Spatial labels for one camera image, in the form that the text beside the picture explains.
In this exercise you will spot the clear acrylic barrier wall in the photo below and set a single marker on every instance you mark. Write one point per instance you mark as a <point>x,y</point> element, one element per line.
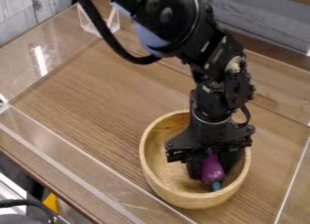
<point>75,141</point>

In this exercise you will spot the clear acrylic corner bracket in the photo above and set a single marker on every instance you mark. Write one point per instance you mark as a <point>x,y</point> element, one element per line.
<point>93,25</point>

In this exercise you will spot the purple toy eggplant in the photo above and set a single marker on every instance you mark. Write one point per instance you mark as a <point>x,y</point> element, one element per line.
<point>213,173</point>

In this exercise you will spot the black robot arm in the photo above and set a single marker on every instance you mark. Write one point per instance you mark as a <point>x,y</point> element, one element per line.
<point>177,28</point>

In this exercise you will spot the yellow black device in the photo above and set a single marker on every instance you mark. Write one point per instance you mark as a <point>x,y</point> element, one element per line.
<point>51,202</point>

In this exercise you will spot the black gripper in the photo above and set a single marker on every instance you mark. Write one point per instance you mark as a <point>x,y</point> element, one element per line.
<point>206,137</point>

